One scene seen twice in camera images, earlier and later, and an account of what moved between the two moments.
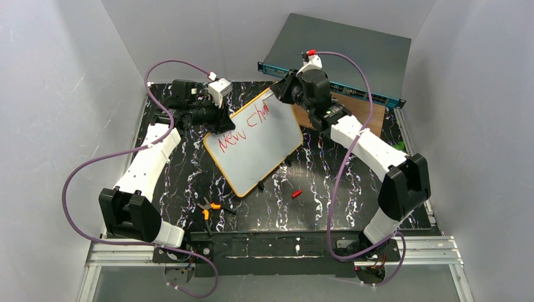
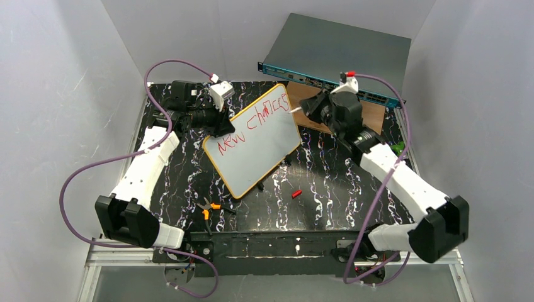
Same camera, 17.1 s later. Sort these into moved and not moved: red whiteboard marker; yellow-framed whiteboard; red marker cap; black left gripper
Moved: red whiteboard marker
Not moved: black left gripper; red marker cap; yellow-framed whiteboard
